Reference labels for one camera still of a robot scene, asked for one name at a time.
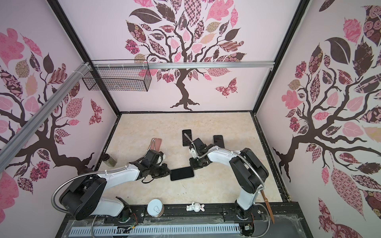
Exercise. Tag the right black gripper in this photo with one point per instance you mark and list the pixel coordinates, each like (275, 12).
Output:
(194, 166)

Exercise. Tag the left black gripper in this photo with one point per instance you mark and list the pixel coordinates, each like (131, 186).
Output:
(164, 167)

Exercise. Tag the black phone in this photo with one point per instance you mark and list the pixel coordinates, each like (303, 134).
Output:
(218, 141)
(186, 138)
(182, 173)

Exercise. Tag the pink phone case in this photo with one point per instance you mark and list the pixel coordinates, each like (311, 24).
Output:
(155, 144)

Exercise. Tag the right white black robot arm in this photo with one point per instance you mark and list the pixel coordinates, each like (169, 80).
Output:
(249, 171)

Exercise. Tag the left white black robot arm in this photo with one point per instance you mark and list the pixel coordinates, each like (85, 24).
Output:
(83, 196)

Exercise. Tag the white round can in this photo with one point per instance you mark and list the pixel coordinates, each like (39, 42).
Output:
(155, 208)

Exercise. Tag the white rabbit figurine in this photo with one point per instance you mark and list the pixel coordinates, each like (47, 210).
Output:
(196, 207)

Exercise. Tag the brown wooden stick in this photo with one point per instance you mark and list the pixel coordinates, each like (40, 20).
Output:
(268, 206)

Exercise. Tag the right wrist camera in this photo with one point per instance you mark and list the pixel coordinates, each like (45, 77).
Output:
(193, 152)

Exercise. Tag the white slotted cable duct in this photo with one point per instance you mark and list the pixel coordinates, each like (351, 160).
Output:
(119, 231)

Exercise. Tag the black wire basket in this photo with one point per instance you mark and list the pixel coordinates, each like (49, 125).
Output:
(129, 75)

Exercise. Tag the back aluminium rail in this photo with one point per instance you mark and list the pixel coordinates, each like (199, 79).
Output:
(182, 65)

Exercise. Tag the aluminium rail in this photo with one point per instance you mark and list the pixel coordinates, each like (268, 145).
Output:
(182, 65)
(10, 150)

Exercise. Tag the left aluminium rail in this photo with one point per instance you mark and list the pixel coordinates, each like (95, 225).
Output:
(10, 150)

